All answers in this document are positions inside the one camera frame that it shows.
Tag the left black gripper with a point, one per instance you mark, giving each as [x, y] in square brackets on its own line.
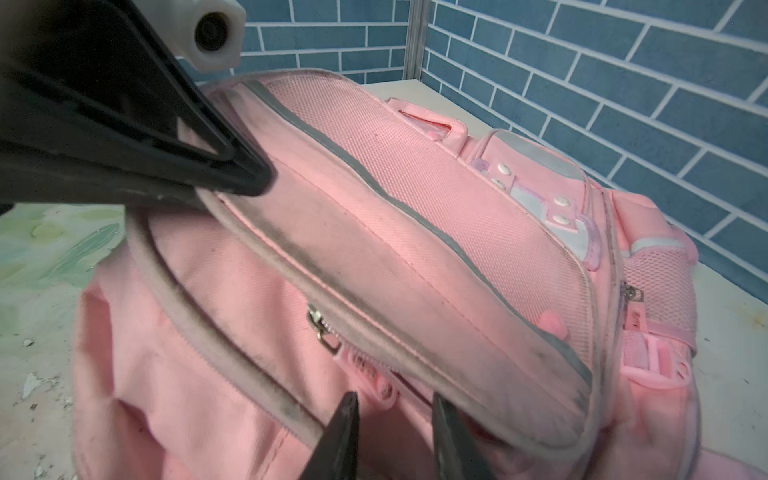
[93, 78]

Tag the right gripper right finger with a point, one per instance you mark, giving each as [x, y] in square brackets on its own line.
[456, 454]

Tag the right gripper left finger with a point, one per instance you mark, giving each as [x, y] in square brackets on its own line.
[336, 454]

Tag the pink student backpack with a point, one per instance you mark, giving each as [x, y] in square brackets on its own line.
[398, 258]

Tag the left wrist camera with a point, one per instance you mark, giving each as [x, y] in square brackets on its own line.
[209, 34]

